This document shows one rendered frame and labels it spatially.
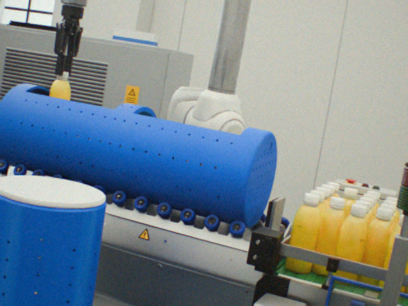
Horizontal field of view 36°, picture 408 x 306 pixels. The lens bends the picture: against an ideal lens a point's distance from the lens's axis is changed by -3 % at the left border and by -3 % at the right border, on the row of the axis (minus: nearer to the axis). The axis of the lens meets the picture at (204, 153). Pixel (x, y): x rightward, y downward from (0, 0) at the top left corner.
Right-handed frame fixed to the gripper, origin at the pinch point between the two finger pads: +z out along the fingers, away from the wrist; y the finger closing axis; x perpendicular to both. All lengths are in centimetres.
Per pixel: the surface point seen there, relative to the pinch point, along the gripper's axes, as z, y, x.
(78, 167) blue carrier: 28.8, 17.9, 22.5
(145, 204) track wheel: 35, 16, 46
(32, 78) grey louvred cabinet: 14, -119, -102
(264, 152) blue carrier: 14, 7, 76
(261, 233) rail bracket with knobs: 32, 29, 85
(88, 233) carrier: 35, 57, 52
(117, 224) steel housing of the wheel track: 43, 17, 38
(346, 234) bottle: 29, 21, 105
